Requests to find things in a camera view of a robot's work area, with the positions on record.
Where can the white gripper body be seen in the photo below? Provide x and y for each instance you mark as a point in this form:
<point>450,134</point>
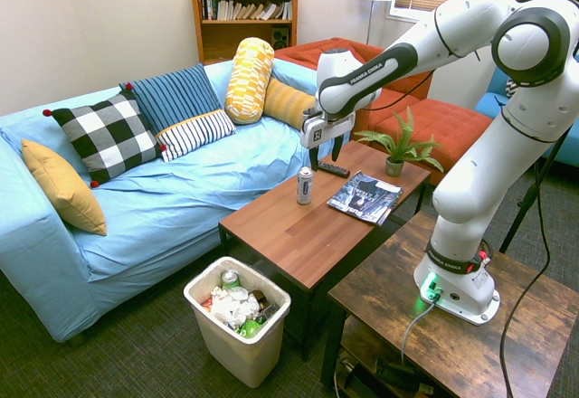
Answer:
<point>326,129</point>

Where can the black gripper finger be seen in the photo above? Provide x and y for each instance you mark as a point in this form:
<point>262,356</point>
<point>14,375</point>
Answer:
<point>338,149</point>
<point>314,158</point>

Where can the silver drink can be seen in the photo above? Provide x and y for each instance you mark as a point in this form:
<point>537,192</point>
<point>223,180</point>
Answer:
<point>305,187</point>

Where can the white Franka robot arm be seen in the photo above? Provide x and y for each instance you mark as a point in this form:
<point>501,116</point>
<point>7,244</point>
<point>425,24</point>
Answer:
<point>475,181</point>

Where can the clear plastic bin liner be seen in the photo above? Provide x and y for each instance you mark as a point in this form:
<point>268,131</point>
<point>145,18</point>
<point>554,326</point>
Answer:
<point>280,300</point>

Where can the green drink can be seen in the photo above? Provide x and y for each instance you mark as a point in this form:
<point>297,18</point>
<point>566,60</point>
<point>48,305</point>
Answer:
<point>230,279</point>

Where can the orange red tea can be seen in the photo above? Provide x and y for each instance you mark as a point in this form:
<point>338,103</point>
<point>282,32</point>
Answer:
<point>206,304</point>

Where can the bright green plastic trash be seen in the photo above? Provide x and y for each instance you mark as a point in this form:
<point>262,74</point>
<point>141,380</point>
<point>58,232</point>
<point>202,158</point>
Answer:
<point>249,328</point>

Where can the cream plastic trash bin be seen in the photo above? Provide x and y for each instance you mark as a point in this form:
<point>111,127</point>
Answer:
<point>244,357</point>

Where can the black remote control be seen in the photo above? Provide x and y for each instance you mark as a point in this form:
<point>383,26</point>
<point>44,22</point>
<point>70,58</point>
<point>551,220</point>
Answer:
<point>334,168</point>

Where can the mustard striped pillow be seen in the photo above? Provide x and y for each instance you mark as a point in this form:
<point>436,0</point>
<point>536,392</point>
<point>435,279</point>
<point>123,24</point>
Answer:
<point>287,101</point>

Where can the dark cover magazine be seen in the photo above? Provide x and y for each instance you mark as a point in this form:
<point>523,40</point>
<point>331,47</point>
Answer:
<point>364,199</point>

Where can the potted green fern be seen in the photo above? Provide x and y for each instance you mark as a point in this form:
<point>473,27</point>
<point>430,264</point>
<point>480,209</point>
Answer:
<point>400,144</point>

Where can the yellow white patterned bolster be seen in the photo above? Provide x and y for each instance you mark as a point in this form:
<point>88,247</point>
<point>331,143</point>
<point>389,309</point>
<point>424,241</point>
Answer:
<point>249,79</point>

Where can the black speaker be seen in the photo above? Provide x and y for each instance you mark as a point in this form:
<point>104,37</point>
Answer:
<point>280,37</point>

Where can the orange ottoman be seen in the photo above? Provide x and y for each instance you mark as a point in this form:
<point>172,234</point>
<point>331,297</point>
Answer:
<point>443,126</point>

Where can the white navy striped pillow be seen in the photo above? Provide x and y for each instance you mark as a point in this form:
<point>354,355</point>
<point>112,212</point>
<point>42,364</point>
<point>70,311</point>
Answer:
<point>199,133</point>

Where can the row of books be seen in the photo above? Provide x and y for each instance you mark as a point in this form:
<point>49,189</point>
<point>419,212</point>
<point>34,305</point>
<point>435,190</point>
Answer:
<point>246,11</point>

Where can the blue striped pillow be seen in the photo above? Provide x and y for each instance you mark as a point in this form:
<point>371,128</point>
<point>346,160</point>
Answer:
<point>174,95</point>

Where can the blue armchair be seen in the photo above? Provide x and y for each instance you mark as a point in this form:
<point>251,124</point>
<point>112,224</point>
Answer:
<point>490,99</point>

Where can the light blue sofa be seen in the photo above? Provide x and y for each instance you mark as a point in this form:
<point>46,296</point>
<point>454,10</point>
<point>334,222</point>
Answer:
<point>158,217</point>

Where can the crumpled white tissue paper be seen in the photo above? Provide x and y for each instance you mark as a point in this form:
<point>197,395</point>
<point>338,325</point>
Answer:
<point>235,307</point>

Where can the black white patterned cushion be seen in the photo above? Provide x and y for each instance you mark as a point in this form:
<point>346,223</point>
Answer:
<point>511,87</point>

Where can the black tripod stand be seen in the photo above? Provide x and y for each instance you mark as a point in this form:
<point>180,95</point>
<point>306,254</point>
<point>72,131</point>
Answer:
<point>520,218</point>

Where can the black white checkered pillow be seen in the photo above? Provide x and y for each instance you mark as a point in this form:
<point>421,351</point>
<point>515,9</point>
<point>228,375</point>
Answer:
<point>108,135</point>

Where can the black power adapter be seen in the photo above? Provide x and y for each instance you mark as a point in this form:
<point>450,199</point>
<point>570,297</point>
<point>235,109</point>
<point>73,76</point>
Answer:
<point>398,373</point>

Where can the rustic brown side table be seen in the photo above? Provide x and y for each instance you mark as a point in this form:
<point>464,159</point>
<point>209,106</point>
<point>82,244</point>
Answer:
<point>452,353</point>

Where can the plain mustard pillow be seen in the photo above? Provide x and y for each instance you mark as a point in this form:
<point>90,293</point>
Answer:
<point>63,185</point>

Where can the wooden coffee table black frame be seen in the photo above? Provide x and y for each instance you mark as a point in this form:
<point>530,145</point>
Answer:
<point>307,235</point>

